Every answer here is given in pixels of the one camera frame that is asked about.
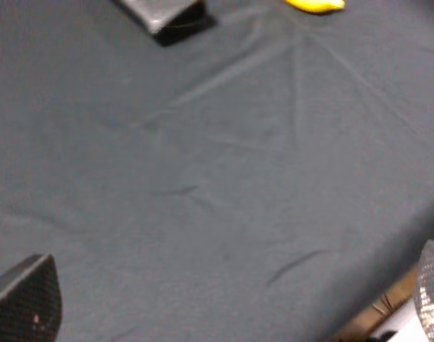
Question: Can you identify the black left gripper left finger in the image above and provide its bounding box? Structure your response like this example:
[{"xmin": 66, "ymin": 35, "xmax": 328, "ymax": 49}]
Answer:
[{"xmin": 0, "ymin": 254, "xmax": 63, "ymax": 341}]

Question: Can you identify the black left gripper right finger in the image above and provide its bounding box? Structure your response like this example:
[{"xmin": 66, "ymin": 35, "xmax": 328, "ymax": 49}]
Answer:
[{"xmin": 415, "ymin": 240, "xmax": 434, "ymax": 341}]

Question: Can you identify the black tablecloth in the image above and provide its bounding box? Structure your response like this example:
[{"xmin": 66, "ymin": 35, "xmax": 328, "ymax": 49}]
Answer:
[{"xmin": 0, "ymin": 1, "xmax": 434, "ymax": 341}]

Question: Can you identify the yellow banana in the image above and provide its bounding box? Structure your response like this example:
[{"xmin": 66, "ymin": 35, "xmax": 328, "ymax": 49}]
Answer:
[{"xmin": 284, "ymin": 0, "xmax": 346, "ymax": 14}]

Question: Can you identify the black folded wallet case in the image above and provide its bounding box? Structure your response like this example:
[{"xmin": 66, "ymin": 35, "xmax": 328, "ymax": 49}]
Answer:
[{"xmin": 114, "ymin": 0, "xmax": 217, "ymax": 46}]

